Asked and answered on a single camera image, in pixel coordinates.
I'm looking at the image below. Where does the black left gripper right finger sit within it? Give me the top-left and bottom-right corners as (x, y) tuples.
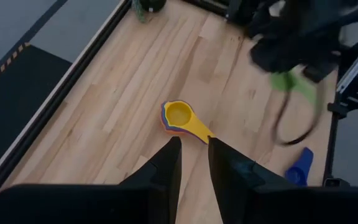
(208, 136), (358, 224)

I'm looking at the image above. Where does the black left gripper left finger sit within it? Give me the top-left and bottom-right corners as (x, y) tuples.
(0, 136), (183, 224)

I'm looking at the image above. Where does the green measuring cup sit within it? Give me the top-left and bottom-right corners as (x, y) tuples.
(270, 70), (321, 105)

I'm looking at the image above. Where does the dark blue measuring cup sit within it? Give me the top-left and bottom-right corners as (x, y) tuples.
(284, 147), (315, 187)

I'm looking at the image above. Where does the yellow measuring cup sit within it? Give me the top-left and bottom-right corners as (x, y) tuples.
(162, 100), (216, 145)

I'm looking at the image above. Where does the black hazard-striped floor mat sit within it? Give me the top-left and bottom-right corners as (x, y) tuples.
(0, 45), (73, 184)

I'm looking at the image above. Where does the potted succulent plant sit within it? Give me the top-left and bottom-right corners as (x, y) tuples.
(131, 0), (168, 23)

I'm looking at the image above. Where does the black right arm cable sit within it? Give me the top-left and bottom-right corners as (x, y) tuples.
(271, 73), (325, 147)

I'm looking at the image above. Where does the black table frame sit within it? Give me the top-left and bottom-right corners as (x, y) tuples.
(0, 0), (358, 215)

